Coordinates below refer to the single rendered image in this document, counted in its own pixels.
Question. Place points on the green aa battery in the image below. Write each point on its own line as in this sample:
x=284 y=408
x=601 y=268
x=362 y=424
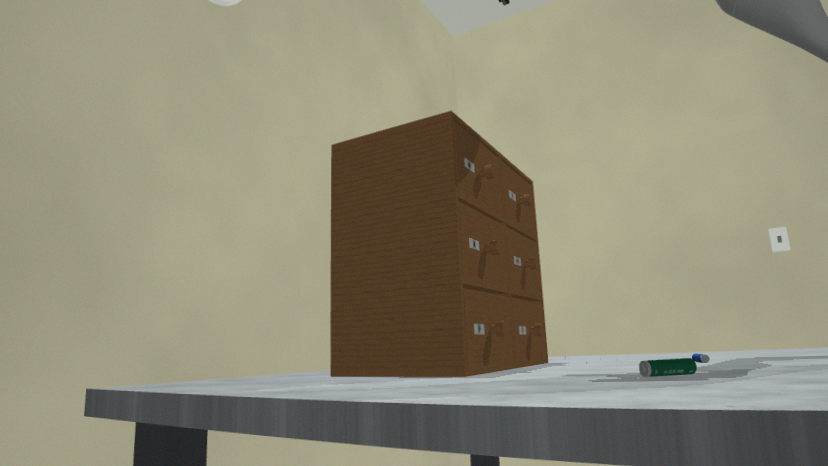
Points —
x=667 y=367

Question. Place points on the brown wooden drawer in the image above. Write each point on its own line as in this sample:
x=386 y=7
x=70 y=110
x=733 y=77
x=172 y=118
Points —
x=480 y=238
x=523 y=263
x=486 y=314
x=518 y=200
x=476 y=178
x=529 y=334

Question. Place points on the brown wooden chest of drawers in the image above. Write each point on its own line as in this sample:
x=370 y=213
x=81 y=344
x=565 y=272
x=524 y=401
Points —
x=397 y=307

